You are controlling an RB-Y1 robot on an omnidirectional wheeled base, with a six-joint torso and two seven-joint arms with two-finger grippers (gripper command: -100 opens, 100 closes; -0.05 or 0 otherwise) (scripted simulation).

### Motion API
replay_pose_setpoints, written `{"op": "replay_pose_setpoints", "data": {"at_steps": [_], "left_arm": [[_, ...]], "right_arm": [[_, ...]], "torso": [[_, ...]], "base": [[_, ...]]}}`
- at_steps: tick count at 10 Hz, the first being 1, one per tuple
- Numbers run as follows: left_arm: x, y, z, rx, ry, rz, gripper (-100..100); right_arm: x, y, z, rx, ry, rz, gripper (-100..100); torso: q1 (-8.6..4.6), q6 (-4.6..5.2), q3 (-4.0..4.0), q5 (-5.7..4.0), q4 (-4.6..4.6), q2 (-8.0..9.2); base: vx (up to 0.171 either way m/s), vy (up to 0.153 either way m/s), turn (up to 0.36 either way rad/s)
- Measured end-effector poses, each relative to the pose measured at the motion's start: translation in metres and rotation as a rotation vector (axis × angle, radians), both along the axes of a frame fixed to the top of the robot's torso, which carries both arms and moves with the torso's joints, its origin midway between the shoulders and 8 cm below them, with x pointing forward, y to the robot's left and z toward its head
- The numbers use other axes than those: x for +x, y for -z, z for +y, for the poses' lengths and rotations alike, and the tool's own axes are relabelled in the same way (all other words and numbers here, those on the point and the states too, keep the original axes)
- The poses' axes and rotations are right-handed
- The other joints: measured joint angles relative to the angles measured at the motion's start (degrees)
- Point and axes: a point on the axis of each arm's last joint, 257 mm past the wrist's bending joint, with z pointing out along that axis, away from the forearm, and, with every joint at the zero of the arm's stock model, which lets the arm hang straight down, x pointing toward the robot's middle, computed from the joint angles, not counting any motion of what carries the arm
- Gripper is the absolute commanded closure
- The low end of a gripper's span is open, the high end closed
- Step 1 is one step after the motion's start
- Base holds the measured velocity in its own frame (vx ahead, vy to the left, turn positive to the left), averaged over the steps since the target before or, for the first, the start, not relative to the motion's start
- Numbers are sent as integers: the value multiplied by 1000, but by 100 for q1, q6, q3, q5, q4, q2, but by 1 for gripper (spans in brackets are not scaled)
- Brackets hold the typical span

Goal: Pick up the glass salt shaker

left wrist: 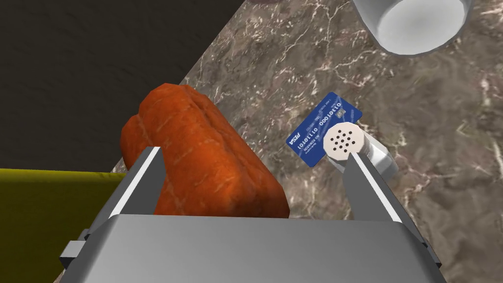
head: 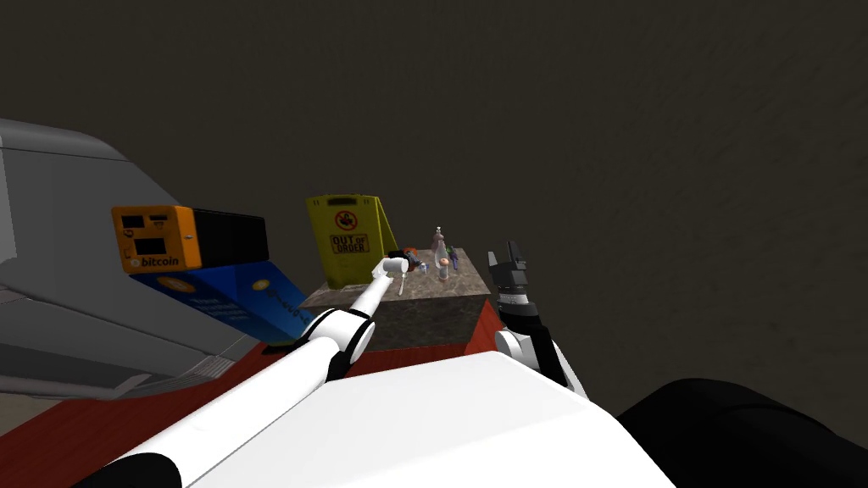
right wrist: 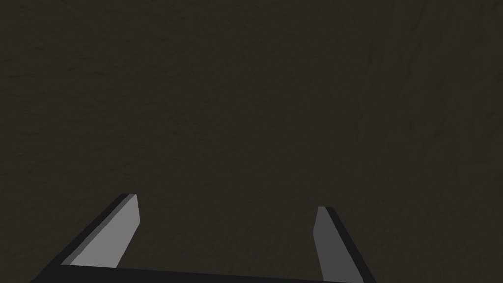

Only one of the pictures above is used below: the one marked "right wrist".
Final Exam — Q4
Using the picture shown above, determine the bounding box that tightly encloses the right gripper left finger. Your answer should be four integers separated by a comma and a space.
46, 193, 140, 269

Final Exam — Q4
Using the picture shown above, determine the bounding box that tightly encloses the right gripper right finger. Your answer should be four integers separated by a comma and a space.
312, 206, 377, 283

